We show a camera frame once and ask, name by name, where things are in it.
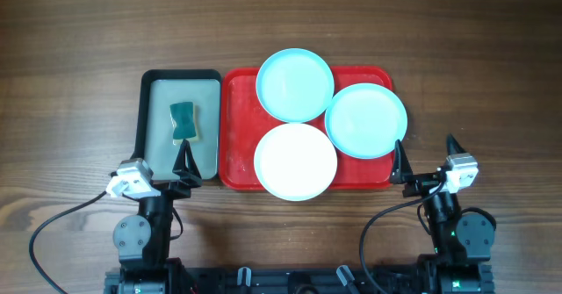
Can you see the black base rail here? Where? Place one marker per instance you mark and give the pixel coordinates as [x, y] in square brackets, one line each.
[389, 279]

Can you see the red plastic tray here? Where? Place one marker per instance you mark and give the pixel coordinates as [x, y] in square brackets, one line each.
[243, 122]

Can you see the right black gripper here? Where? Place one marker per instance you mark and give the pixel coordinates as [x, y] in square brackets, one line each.
[426, 184]

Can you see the black tray with grey liner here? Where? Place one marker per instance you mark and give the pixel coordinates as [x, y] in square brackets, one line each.
[160, 91]

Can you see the white plate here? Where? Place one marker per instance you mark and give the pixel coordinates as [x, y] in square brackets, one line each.
[295, 162]

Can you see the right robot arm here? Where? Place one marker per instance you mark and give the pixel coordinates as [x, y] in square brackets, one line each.
[462, 237]

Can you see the light blue plate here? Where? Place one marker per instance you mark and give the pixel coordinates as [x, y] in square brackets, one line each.
[364, 120]

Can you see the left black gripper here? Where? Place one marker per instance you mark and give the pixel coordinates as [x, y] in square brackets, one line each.
[171, 188]

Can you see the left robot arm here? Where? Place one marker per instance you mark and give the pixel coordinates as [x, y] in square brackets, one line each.
[143, 239]

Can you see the green and yellow sponge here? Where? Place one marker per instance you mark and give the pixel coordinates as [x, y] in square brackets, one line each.
[184, 122]

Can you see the pale green plate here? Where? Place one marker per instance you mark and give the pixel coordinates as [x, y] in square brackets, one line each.
[295, 85]

